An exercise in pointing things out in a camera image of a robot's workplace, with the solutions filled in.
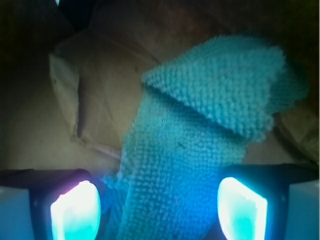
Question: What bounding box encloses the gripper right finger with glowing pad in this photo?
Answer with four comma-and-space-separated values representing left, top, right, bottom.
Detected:
217, 163, 320, 240

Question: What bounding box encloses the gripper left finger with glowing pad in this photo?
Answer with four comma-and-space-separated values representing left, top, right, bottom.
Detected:
0, 169, 101, 240

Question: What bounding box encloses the brown paper bag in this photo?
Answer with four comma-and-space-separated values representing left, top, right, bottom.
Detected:
0, 0, 320, 169

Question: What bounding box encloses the blue microfiber cloth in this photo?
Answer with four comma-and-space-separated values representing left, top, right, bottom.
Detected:
103, 35, 309, 240

